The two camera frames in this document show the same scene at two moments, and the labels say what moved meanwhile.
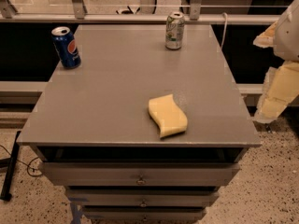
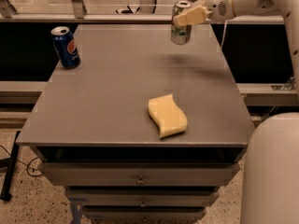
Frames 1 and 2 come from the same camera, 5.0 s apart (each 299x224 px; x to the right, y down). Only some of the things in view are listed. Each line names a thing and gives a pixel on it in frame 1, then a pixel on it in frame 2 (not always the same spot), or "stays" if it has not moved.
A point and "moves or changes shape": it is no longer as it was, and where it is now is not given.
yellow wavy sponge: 166,115 stays
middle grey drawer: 146,197 stays
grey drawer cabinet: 94,137 stays
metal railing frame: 78,14 stays
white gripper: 288,36 to 219,4
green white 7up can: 175,30 moves or changes shape
